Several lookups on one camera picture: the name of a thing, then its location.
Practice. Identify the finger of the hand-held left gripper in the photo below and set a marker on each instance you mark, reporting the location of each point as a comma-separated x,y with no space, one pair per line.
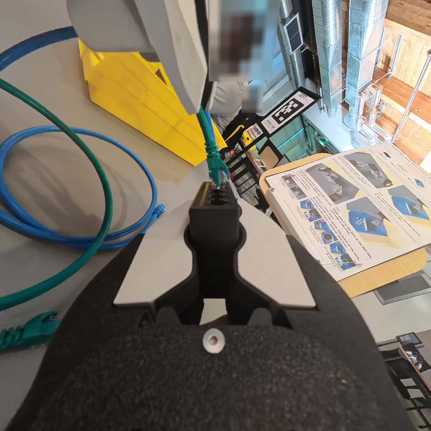
168,40

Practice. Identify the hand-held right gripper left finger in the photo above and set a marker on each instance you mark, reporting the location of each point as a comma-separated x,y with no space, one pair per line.
158,266

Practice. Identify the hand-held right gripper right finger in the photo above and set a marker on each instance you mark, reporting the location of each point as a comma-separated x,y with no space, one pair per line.
272,266

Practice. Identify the black network switch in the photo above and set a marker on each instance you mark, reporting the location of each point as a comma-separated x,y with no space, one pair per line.
214,229

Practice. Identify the yellow plastic bin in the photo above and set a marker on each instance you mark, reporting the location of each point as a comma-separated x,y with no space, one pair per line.
134,101

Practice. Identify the black-framed wooden chair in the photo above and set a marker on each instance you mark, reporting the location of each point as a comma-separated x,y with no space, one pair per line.
269,155

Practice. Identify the silver ventilation duct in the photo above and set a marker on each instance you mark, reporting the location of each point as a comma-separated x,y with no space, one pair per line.
328,50
363,50

